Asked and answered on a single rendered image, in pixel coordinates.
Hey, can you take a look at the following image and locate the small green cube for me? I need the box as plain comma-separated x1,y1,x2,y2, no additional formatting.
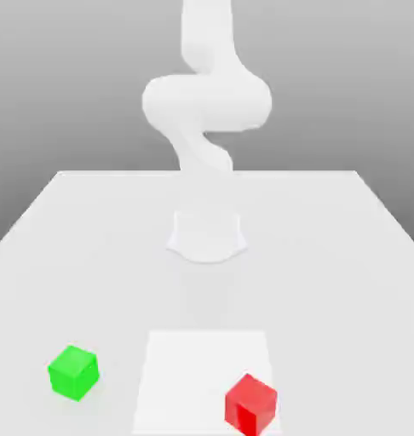
47,344,101,403

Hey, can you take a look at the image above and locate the small red cube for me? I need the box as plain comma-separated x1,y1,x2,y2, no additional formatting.
223,372,279,436

